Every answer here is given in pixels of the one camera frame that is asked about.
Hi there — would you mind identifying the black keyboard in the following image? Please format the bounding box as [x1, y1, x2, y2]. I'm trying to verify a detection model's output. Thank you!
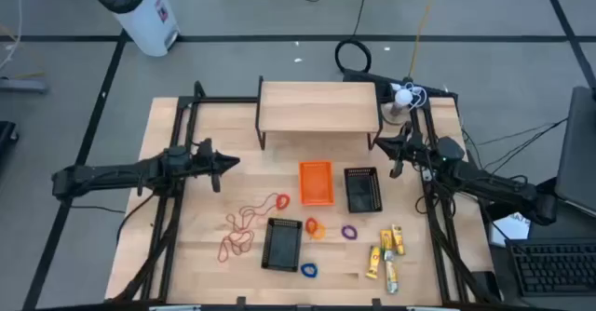
[505, 237, 596, 298]

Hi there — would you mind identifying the dark grey monitor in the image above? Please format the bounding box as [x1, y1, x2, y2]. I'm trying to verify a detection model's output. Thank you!
[553, 86, 596, 219]

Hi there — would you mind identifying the white printed paper sheet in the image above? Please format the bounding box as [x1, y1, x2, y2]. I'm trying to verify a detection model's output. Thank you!
[487, 210, 533, 249]

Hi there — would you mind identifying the black floor object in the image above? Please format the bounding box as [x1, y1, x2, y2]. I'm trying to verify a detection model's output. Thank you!
[0, 120, 20, 163]

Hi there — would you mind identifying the white floor cable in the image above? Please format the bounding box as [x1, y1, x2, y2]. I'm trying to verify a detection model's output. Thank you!
[0, 0, 24, 70]

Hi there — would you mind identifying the black slotted plastic basket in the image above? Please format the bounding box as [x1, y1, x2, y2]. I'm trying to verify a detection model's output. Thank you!
[343, 166, 384, 214]
[260, 217, 305, 274]

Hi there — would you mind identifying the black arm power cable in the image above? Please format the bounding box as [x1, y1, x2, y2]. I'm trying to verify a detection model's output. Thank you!
[68, 192, 157, 250]

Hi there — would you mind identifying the white globe desk lamp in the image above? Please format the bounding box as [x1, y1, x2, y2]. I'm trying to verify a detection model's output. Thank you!
[380, 87, 414, 127]

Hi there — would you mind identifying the grey floor plate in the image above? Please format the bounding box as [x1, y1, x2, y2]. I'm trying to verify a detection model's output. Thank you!
[0, 76, 50, 95]

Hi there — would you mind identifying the yellow hanging cable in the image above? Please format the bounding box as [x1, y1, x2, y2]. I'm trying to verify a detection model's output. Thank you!
[408, 0, 444, 82]

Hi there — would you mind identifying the white lamp cable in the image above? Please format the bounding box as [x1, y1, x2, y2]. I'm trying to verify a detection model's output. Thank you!
[389, 81, 428, 114]

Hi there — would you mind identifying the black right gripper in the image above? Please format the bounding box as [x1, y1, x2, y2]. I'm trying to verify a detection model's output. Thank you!
[374, 120, 425, 180]

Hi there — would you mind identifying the black flat device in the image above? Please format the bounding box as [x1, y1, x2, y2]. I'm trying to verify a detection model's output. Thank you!
[469, 269, 503, 304]

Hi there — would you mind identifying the orange slotted plastic basket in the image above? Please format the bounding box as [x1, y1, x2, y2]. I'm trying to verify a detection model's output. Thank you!
[298, 160, 336, 208]

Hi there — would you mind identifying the black side desk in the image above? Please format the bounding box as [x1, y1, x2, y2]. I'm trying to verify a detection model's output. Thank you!
[483, 175, 596, 311]

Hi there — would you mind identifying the wooden shelf riser black frame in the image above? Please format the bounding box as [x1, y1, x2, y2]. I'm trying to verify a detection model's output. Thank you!
[254, 74, 385, 152]

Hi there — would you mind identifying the black coiled floor cable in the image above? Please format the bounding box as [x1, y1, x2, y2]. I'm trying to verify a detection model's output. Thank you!
[333, 0, 373, 74]

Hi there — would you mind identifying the white trash bin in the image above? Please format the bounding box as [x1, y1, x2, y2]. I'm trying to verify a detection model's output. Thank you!
[88, 0, 182, 59]

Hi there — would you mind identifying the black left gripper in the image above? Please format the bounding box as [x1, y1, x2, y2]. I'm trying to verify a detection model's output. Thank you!
[188, 137, 241, 195]

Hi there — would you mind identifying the black power strip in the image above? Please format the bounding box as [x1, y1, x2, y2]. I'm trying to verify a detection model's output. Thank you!
[342, 68, 460, 103]

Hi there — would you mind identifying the black cable bundle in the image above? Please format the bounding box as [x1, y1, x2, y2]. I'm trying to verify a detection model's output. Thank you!
[463, 117, 570, 175]

